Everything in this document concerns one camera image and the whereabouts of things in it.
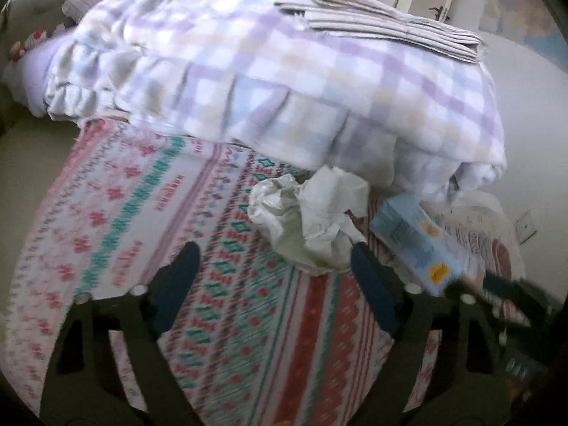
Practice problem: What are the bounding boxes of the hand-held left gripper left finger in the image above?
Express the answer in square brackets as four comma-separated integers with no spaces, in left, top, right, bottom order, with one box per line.
[40,241,202,426]

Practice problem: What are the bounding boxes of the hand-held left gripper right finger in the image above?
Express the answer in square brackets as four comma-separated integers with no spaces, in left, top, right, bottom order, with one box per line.
[350,244,512,426]

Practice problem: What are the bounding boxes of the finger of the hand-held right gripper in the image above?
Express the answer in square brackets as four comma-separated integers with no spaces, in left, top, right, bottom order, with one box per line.
[445,270,547,321]

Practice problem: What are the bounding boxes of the light blue carton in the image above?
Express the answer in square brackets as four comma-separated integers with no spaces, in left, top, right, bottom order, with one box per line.
[370,192,478,297]

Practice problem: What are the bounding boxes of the white plastic wrapper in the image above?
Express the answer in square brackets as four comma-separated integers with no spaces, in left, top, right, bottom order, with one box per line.
[247,164,372,274]

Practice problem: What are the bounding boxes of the patterned bed sheet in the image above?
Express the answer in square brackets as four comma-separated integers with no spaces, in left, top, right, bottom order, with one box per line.
[8,118,534,426]

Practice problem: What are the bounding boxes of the plaid blanket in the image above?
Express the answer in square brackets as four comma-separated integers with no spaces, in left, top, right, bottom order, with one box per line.
[43,0,509,201]

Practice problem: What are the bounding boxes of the purple pillow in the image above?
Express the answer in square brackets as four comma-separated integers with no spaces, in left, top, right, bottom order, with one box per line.
[2,38,81,119]

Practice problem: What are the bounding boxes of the striped folded cloth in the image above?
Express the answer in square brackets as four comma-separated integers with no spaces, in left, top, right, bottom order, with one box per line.
[273,0,489,64]

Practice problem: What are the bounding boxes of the white cat plush toy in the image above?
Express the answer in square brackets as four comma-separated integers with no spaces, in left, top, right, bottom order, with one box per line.
[8,28,50,61]

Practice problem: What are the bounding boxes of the white wall socket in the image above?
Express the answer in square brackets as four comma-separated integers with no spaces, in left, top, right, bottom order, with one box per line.
[515,209,538,243]

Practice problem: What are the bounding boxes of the wall map poster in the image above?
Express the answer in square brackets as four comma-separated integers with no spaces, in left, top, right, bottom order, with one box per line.
[481,0,568,68]

